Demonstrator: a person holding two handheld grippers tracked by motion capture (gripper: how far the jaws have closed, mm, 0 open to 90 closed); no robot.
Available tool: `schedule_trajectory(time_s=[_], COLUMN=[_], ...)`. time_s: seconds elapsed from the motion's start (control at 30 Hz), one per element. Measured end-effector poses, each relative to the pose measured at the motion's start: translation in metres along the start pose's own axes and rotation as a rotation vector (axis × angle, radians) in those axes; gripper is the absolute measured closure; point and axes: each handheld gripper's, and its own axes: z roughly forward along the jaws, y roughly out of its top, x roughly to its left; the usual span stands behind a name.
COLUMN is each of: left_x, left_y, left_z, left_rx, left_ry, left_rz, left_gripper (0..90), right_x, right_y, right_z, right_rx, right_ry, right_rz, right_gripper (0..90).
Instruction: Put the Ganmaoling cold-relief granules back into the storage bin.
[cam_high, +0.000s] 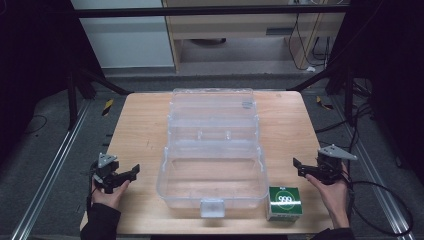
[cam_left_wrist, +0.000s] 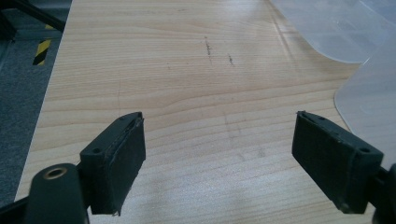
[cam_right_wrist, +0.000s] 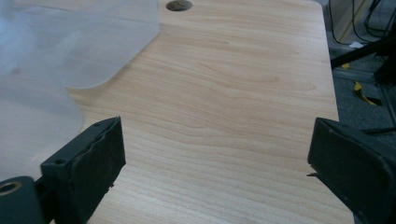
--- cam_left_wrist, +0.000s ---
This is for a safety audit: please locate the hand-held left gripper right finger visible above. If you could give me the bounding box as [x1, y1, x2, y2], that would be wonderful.
[291, 110, 385, 215]

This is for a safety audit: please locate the yellow black hazard tape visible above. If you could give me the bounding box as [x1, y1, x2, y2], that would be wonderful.
[32, 23, 56, 66]

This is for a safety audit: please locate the clear plastic sheet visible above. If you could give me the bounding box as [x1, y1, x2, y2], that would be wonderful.
[333, 31, 396, 172]
[270, 0, 396, 64]

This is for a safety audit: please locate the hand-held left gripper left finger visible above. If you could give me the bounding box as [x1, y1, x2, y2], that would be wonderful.
[78, 111, 147, 217]

